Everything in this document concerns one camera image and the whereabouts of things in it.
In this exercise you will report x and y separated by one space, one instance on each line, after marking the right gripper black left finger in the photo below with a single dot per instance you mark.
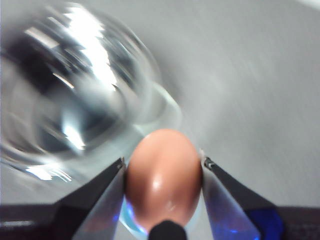
90 207

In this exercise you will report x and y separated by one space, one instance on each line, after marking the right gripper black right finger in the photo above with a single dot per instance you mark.
230 205

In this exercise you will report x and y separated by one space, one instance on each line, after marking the brown egg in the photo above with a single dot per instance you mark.
162 175

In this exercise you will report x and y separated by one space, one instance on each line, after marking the pale green electric steamer pot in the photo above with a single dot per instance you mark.
82 82

